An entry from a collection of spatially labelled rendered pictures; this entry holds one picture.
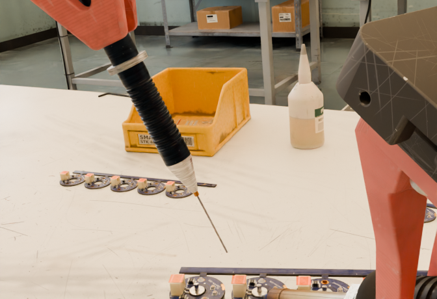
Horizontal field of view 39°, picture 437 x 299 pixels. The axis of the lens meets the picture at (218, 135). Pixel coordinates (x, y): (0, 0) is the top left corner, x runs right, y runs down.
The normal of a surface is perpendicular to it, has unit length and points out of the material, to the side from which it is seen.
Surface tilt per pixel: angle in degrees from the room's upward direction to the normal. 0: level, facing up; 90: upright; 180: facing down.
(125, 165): 0
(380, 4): 90
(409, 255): 99
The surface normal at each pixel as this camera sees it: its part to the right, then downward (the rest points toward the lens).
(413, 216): 0.58, 0.37
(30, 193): -0.09, -0.94
